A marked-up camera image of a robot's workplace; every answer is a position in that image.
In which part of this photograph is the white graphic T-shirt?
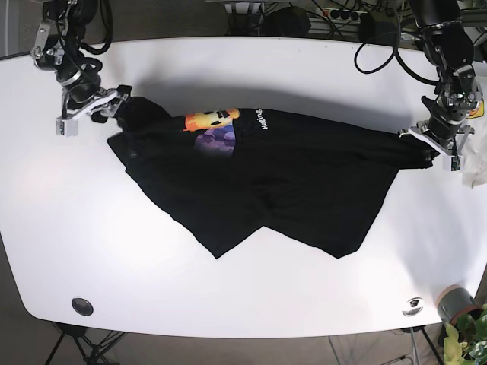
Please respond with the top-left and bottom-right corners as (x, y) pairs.
(461, 75), (486, 188)

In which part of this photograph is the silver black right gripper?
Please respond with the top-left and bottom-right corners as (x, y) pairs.
(32, 46), (132, 137)

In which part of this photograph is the silver table grommet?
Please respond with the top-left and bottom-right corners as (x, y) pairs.
(401, 297), (425, 317)

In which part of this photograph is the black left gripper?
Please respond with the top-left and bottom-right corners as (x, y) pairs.
(398, 72), (483, 172)

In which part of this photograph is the black T-shirt with emoji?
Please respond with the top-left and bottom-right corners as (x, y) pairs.
(105, 96), (436, 261)

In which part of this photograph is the potted green plant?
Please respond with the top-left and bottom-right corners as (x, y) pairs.
(435, 285), (486, 365)

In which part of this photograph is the black tripod stand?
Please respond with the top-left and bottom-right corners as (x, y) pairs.
(45, 322), (127, 365)

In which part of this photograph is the black table grommet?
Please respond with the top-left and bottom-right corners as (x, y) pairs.
(72, 297), (94, 316)

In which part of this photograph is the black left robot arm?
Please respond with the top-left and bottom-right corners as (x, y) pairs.
(374, 1), (486, 172)

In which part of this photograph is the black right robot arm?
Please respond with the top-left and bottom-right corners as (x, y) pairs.
(30, 1), (132, 137)

